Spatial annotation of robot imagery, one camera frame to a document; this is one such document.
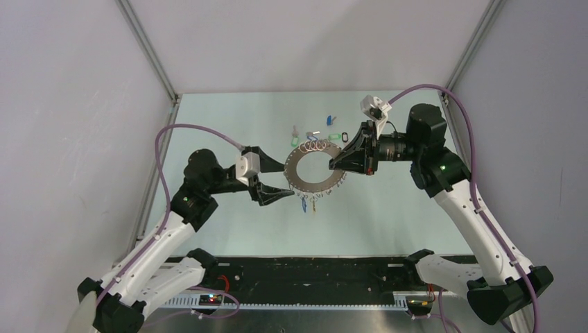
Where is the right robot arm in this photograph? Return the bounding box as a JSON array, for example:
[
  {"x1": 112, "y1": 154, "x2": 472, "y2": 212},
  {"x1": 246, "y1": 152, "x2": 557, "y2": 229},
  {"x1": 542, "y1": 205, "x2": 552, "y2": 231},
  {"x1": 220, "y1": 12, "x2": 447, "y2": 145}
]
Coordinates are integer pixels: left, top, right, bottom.
[{"x1": 329, "y1": 101, "x2": 553, "y2": 325}]

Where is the blue tag key far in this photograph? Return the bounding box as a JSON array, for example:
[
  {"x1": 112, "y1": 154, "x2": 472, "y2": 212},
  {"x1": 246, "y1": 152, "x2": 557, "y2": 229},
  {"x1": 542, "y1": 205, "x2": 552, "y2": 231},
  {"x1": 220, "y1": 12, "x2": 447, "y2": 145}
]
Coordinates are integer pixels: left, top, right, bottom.
[{"x1": 327, "y1": 115, "x2": 336, "y2": 126}]

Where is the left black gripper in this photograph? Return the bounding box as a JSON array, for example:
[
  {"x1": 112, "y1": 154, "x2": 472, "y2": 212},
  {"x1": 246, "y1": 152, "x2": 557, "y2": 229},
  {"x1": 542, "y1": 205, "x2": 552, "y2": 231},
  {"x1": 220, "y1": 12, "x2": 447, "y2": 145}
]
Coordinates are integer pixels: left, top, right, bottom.
[{"x1": 206, "y1": 147, "x2": 294, "y2": 206}]

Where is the green tag key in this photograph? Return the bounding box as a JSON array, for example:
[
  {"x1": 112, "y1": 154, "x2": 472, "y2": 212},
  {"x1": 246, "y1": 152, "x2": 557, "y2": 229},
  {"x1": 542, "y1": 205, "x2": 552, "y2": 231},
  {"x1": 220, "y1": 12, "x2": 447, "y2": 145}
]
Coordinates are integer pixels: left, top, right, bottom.
[
  {"x1": 327, "y1": 133, "x2": 342, "y2": 142},
  {"x1": 291, "y1": 126, "x2": 300, "y2": 147}
]

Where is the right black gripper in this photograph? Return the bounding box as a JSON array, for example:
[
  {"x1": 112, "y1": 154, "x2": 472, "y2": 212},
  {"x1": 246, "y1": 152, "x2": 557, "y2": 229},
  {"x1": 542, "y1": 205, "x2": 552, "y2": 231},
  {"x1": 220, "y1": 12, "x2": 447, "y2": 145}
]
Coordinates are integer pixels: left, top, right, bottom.
[{"x1": 329, "y1": 120, "x2": 422, "y2": 176}]

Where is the green tag key centre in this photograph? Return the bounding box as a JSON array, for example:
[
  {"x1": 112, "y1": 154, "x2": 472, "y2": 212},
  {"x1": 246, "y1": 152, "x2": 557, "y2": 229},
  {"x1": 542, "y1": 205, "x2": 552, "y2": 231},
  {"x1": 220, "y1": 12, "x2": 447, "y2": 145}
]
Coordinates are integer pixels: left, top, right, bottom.
[{"x1": 327, "y1": 133, "x2": 342, "y2": 142}]

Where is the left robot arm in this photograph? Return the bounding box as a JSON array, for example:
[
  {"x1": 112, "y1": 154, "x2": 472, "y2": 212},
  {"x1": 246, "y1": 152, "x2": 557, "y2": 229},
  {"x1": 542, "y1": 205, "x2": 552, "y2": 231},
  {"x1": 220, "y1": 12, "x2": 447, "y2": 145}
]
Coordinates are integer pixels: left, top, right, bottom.
[{"x1": 66, "y1": 146, "x2": 294, "y2": 332}]

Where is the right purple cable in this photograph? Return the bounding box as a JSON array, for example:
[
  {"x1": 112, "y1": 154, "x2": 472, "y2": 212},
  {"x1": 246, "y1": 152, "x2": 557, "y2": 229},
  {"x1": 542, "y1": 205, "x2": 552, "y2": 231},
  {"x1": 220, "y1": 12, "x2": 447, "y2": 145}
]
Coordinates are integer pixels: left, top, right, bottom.
[{"x1": 388, "y1": 84, "x2": 541, "y2": 333}]

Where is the white slotted cable duct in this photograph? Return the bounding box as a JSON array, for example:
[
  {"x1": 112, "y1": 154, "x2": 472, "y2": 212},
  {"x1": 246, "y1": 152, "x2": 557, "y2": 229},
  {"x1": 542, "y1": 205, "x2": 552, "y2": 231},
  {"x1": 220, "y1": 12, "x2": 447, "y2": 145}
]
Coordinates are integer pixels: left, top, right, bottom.
[{"x1": 160, "y1": 293, "x2": 417, "y2": 311}]

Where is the perforated metal ring disc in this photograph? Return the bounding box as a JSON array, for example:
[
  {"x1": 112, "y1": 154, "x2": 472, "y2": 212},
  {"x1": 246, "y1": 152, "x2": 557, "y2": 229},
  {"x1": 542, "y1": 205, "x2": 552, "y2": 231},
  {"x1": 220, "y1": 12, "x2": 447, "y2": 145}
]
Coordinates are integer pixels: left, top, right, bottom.
[{"x1": 284, "y1": 139, "x2": 345, "y2": 194}]

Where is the green tag key left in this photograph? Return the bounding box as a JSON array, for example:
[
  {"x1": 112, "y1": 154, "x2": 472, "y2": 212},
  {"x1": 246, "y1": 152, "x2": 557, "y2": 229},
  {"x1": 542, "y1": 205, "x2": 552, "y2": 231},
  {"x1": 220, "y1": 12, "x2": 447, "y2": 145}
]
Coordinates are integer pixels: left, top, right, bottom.
[{"x1": 291, "y1": 126, "x2": 300, "y2": 147}]

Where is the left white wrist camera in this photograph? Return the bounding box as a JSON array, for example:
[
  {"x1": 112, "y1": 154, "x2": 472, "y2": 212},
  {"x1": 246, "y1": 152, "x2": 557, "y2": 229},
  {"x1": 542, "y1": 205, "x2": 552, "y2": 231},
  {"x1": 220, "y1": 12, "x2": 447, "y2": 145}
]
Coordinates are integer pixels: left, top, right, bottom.
[{"x1": 235, "y1": 152, "x2": 261, "y2": 186}]

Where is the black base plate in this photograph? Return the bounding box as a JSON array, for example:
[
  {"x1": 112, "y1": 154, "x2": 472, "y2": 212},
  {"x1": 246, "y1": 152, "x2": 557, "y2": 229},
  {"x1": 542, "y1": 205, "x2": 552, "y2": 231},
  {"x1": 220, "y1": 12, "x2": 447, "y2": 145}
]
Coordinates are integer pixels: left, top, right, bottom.
[{"x1": 156, "y1": 256, "x2": 460, "y2": 307}]

